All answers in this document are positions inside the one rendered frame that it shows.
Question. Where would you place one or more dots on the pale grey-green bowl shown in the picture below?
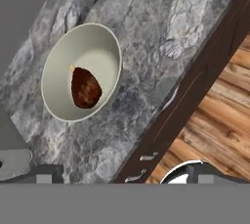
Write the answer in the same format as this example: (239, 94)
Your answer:
(65, 55)

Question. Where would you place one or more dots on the small grey plate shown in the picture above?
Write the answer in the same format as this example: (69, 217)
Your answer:
(14, 164)

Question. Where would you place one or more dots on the white and black round object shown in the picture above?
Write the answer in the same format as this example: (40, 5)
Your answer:
(177, 173)

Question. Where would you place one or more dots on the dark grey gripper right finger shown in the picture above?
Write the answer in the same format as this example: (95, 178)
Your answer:
(203, 169)

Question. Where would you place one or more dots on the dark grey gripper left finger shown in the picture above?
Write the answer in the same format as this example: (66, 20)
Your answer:
(49, 170)

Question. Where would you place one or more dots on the dark brown wooden cabinet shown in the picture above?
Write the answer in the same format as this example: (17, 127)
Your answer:
(208, 65)

